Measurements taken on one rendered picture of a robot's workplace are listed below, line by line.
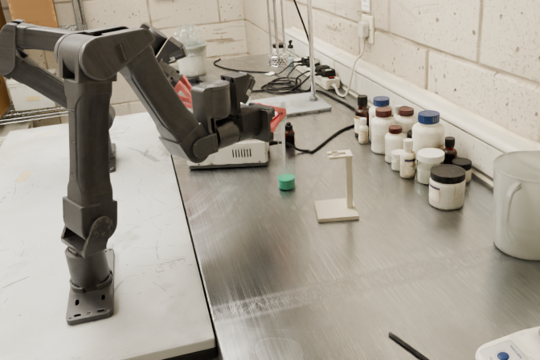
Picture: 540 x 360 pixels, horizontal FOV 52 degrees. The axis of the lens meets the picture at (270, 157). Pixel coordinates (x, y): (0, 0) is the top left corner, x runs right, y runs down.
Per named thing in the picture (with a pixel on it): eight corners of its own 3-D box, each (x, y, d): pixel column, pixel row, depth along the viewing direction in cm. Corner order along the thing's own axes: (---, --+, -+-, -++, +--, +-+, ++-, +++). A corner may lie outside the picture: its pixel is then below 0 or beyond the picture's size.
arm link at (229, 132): (222, 106, 110) (194, 114, 105) (242, 111, 106) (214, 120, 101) (225, 139, 112) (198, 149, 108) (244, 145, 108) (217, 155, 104)
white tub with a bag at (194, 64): (172, 73, 237) (165, 22, 229) (203, 67, 243) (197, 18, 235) (182, 79, 225) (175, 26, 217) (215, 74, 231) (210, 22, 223)
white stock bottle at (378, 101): (364, 138, 149) (364, 97, 145) (384, 133, 151) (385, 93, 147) (377, 145, 143) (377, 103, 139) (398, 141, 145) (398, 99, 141)
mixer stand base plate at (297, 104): (239, 124, 168) (239, 120, 168) (227, 106, 186) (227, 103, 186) (333, 109, 174) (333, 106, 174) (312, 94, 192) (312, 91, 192)
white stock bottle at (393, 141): (409, 161, 133) (410, 127, 129) (392, 165, 131) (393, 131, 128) (396, 155, 137) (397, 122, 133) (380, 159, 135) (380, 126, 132)
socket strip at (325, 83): (325, 90, 195) (325, 78, 194) (293, 67, 231) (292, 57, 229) (341, 88, 196) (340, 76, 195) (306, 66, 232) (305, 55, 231)
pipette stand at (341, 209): (318, 222, 108) (315, 161, 104) (313, 203, 116) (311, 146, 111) (358, 218, 108) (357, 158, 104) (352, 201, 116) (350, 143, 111)
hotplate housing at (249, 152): (187, 170, 137) (183, 141, 134) (196, 151, 149) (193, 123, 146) (277, 166, 136) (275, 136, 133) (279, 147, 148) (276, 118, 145)
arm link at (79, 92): (98, 227, 96) (96, 34, 88) (118, 239, 92) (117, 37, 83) (62, 235, 92) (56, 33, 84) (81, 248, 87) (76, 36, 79)
